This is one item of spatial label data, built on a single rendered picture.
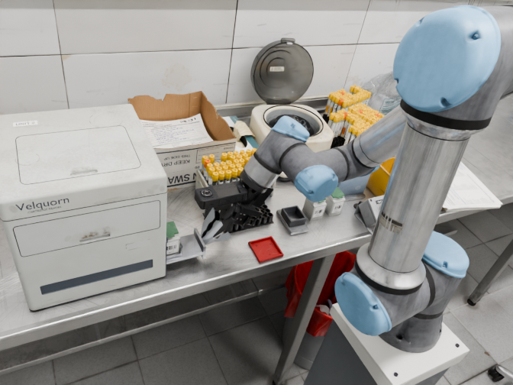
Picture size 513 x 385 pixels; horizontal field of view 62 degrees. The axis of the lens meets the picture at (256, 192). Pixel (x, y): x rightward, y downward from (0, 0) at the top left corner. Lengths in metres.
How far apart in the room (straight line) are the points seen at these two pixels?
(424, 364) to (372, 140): 0.46
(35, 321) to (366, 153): 0.74
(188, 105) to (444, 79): 1.00
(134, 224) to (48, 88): 0.65
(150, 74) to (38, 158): 0.65
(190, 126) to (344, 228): 0.58
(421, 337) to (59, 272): 0.72
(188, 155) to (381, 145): 0.54
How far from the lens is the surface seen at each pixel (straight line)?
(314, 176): 0.83
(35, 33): 1.33
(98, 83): 1.40
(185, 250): 1.01
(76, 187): 0.78
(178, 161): 1.18
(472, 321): 2.46
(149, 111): 1.40
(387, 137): 0.83
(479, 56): 0.54
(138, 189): 0.81
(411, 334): 0.94
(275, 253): 1.09
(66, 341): 1.67
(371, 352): 0.94
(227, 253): 1.07
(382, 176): 1.34
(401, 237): 0.68
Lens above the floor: 1.67
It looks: 39 degrees down
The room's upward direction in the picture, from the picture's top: 11 degrees clockwise
